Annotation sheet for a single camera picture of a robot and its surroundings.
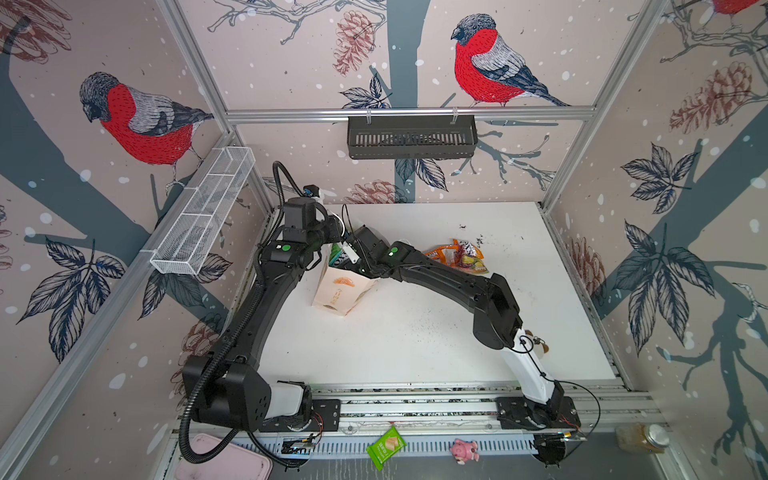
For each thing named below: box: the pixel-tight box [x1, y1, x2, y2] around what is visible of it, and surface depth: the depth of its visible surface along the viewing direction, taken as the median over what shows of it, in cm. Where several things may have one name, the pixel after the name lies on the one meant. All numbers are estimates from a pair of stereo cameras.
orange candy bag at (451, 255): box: [424, 239, 464, 267], surface depth 103 cm
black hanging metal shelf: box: [347, 108, 478, 160], surface depth 97 cm
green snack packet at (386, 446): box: [366, 425, 407, 471], surface depth 70 cm
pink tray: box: [175, 433, 274, 480], surface depth 67 cm
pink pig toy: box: [450, 439, 480, 465], surface depth 68 cm
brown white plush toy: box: [525, 329, 549, 359], surface depth 85 cm
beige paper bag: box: [312, 243, 379, 315], surface depth 78 cm
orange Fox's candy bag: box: [449, 239, 490, 275], surface depth 102 cm
